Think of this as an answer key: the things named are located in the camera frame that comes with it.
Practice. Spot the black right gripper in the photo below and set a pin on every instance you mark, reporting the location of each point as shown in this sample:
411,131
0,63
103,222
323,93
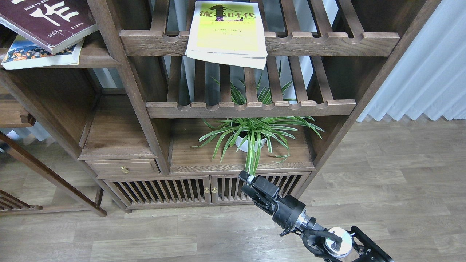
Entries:
288,212

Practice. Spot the maroon cover thick book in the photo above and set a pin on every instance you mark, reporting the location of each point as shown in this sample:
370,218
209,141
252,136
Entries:
52,24

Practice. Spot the colourful 300 paperback book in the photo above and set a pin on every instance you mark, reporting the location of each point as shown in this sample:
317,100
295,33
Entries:
25,54

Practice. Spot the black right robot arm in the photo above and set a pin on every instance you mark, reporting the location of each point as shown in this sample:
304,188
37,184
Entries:
329,244

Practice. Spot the white plant pot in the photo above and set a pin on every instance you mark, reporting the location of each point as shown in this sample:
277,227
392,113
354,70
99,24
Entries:
243,144

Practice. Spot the left slatted cabinet door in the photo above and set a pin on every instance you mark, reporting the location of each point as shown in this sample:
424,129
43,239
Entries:
150,193

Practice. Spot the dark wooden bookshelf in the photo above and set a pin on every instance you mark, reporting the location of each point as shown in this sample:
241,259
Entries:
133,95

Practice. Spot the small wooden drawer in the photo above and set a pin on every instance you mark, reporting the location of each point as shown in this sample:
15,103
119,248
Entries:
130,168

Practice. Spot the yellow green cover book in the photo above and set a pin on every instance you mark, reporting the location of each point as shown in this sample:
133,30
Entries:
228,32

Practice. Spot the white pleated curtain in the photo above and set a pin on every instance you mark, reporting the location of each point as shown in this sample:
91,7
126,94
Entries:
429,80

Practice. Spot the wooden furniture frame left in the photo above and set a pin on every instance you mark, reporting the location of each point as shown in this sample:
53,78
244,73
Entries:
14,115

